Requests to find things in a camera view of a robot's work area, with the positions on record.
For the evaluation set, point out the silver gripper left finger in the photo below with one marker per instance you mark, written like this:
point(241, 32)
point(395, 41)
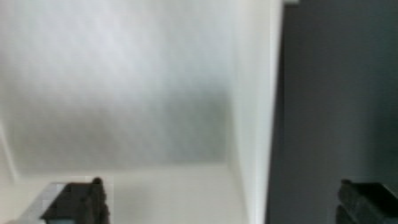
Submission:
point(79, 206)

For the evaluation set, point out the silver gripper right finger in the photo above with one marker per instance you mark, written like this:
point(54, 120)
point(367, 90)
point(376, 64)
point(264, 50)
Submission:
point(369, 204)

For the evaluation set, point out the white drawer cabinet frame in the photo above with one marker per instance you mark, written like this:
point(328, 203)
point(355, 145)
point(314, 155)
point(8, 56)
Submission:
point(138, 99)

